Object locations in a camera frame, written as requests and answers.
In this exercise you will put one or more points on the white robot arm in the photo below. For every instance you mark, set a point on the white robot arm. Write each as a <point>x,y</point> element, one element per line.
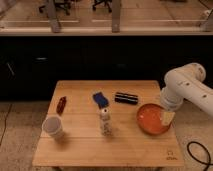
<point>186,82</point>

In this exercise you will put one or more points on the white patterned bottle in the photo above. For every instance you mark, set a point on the white patterned bottle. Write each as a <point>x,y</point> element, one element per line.
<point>105,122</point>

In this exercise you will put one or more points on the blue sponge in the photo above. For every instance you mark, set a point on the blue sponge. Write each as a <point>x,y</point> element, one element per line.
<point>101,100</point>

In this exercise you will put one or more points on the black striped cylinder case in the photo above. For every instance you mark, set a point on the black striped cylinder case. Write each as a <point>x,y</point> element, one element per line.
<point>126,98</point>

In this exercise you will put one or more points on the wooden table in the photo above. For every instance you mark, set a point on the wooden table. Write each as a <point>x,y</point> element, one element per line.
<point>83,144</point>

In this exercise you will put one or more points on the dark red chili pepper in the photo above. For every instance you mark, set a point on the dark red chili pepper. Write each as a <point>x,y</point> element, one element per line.
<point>61,105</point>

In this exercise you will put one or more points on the orange plate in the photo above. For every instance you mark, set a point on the orange plate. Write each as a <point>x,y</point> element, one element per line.
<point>149,119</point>

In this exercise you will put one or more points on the white paper cup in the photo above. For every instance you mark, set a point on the white paper cup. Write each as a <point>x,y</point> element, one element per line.
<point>53,127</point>

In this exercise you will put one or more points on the yellow cheese wedge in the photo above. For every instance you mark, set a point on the yellow cheese wedge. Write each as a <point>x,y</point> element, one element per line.
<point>167,117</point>

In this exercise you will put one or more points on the grey desk leg middle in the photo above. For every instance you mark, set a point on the grey desk leg middle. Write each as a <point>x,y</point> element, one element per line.
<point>116,7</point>

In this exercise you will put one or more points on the grey desk leg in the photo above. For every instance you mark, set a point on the grey desk leg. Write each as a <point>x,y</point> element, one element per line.
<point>51,12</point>
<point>116,7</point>

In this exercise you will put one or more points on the black office chair left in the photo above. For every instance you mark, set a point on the black office chair left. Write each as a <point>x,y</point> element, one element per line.
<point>59,4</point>

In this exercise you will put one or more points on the grey desk leg left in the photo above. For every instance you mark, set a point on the grey desk leg left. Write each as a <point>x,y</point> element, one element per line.
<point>51,12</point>

